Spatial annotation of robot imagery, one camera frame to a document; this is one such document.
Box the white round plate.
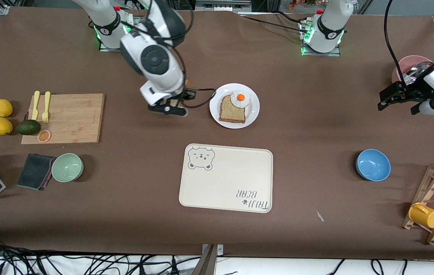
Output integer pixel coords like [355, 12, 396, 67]
[209, 83, 260, 129]

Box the metal scoop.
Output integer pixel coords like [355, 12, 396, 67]
[404, 61, 434, 83]

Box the pink bowl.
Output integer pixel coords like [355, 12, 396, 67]
[392, 55, 434, 85]

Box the bread slice under egg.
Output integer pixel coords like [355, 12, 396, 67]
[219, 95, 247, 124]

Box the toy fried egg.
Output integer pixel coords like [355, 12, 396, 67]
[230, 90, 251, 108]

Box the blue bowl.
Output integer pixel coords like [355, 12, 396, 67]
[356, 149, 391, 182]

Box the cream tray with bear print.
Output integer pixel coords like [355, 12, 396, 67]
[179, 143, 273, 214]

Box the yellow mug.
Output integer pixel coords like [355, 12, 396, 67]
[408, 202, 434, 229]

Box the wooden cutting board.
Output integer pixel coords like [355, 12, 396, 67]
[21, 93, 105, 145]

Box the pale green bowl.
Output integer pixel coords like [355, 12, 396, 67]
[51, 153, 84, 183]

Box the yellow plastic fork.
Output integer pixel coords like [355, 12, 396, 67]
[42, 91, 51, 123]

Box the yellow plastic knife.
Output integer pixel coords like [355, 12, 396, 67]
[31, 91, 41, 121]

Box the dark green avocado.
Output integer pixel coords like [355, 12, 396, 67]
[16, 120, 41, 136]

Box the dark grey folded cloth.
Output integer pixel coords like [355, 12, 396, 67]
[17, 154, 56, 191]

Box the yellow lemon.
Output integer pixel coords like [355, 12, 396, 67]
[0, 99, 14, 117]
[0, 117, 13, 136]

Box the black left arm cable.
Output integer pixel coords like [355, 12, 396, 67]
[384, 0, 408, 86]

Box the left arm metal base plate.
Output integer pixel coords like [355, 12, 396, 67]
[300, 19, 341, 57]

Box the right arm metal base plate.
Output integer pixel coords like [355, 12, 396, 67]
[99, 15, 141, 52]

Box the black table cable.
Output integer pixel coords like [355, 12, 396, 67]
[240, 13, 310, 32]

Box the grey metal bracket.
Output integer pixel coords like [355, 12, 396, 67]
[200, 244, 224, 275]

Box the black floor cable bundle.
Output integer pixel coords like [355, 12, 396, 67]
[0, 244, 202, 275]

